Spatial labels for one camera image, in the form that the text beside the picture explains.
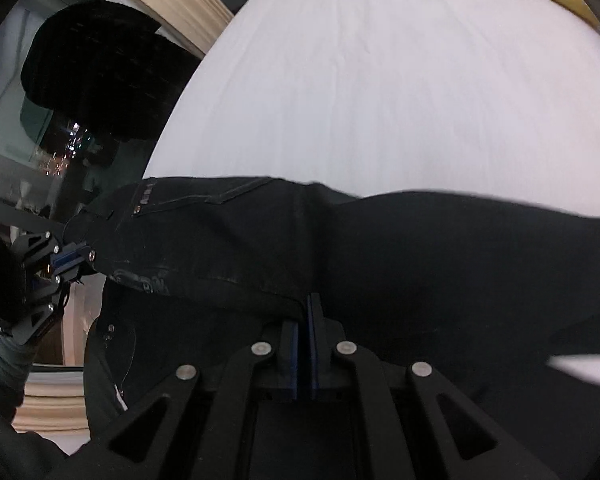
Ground black embroidered pants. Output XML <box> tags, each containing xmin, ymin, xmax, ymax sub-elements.
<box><xmin>64</xmin><ymin>178</ymin><xmax>600</xmax><ymax>479</ymax></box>

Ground left forearm grey sleeve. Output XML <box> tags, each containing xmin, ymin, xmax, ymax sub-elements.
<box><xmin>0</xmin><ymin>330</ymin><xmax>38</xmax><ymax>422</ymax></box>

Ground white bed sheet mattress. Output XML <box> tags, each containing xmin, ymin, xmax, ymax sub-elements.
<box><xmin>146</xmin><ymin>0</ymin><xmax>600</xmax><ymax>386</ymax></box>

